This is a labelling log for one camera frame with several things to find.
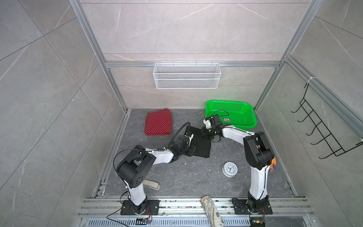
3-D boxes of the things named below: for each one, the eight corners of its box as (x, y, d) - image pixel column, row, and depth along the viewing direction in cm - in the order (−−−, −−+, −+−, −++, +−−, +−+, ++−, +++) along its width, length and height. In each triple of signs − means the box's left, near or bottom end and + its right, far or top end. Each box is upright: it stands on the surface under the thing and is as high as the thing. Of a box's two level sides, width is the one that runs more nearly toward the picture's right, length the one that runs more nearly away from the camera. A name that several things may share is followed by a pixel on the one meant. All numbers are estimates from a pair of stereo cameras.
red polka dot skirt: (144, 137, 103) (142, 132, 98) (149, 114, 118) (148, 108, 113) (171, 137, 103) (170, 132, 98) (172, 114, 118) (172, 108, 113)
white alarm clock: (223, 177, 86) (224, 174, 82) (220, 164, 91) (222, 161, 87) (237, 177, 86) (239, 174, 82) (234, 164, 91) (236, 161, 87)
